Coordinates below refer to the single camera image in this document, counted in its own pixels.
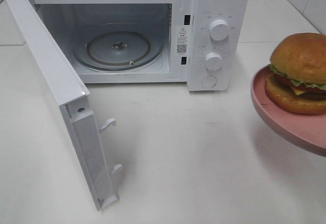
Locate round white door release button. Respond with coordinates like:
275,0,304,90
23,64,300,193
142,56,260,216
201,75,217,88

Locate white microwave knob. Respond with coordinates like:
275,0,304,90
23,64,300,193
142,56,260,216
205,52,223,71
208,18,230,41

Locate white microwave oven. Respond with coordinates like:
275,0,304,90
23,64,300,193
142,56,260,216
29,0,248,91

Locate white microwave door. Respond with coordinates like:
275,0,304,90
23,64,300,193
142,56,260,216
5,0,122,210

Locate burger with lettuce and cheese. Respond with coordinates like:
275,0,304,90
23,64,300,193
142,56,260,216
265,33,325,115

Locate pink round plate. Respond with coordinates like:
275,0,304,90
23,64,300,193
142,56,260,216
251,66,325,157

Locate white warning label sticker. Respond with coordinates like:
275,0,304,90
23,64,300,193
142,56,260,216
175,25,191,55

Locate glass microwave turntable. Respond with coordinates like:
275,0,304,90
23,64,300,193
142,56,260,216
72,22,166,71

